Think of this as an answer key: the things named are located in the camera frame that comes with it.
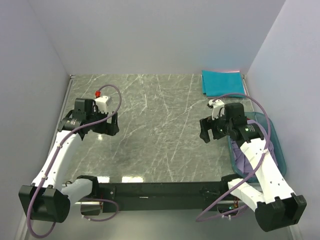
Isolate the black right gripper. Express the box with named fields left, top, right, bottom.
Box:
left=199, top=109, right=233, bottom=143

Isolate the purple t-shirt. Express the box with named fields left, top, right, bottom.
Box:
left=231, top=122, right=280, bottom=183

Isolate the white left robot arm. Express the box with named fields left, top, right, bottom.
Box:
left=18, top=95, right=119, bottom=223

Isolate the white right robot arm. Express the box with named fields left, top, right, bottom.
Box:
left=199, top=99, right=307, bottom=232

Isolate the folded teal t-shirt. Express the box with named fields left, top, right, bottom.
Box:
left=201, top=70, right=246, bottom=98

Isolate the blue plastic laundry basket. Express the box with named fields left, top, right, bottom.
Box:
left=227, top=112, right=287, bottom=179

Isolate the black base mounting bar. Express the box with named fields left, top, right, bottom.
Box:
left=83, top=181, right=228, bottom=211

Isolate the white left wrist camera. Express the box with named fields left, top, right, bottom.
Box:
left=95, top=95, right=112, bottom=114

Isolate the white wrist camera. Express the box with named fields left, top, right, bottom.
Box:
left=207, top=99, right=225, bottom=120
left=95, top=95, right=112, bottom=114

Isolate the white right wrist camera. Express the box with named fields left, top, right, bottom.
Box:
left=207, top=99, right=225, bottom=120

